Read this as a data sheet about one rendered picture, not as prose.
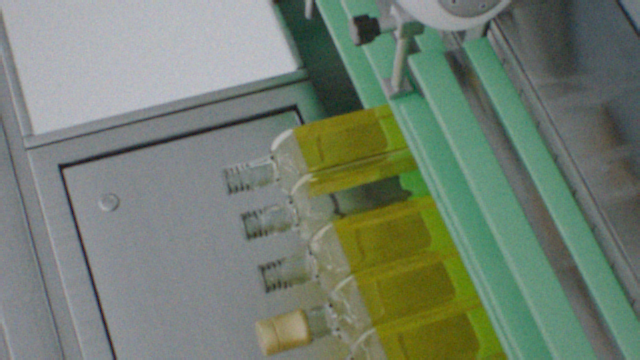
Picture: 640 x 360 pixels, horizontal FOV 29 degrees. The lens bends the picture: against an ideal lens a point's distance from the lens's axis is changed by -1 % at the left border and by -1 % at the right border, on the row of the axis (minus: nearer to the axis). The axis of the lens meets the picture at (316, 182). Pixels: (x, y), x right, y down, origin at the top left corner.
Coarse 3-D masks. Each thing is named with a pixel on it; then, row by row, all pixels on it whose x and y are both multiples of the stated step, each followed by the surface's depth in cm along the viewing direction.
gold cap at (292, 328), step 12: (288, 312) 116; (300, 312) 115; (264, 324) 114; (276, 324) 114; (288, 324) 114; (300, 324) 114; (264, 336) 113; (276, 336) 114; (288, 336) 114; (300, 336) 114; (264, 348) 114; (276, 348) 114; (288, 348) 114
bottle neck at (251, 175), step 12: (228, 168) 124; (240, 168) 124; (252, 168) 124; (264, 168) 124; (228, 180) 123; (240, 180) 123; (252, 180) 123; (264, 180) 124; (228, 192) 124; (240, 192) 124
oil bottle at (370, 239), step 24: (360, 216) 119; (384, 216) 119; (408, 216) 119; (432, 216) 120; (312, 240) 118; (336, 240) 118; (360, 240) 118; (384, 240) 118; (408, 240) 118; (432, 240) 118; (336, 264) 116; (360, 264) 117; (384, 264) 118
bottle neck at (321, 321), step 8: (312, 312) 115; (320, 312) 115; (328, 312) 115; (312, 320) 115; (320, 320) 115; (328, 320) 115; (312, 328) 115; (320, 328) 115; (328, 328) 115; (312, 336) 115; (320, 336) 115
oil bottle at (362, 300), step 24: (408, 264) 117; (432, 264) 117; (456, 264) 117; (336, 288) 116; (360, 288) 115; (384, 288) 115; (408, 288) 115; (432, 288) 116; (456, 288) 116; (336, 312) 115; (360, 312) 114; (384, 312) 114; (408, 312) 114
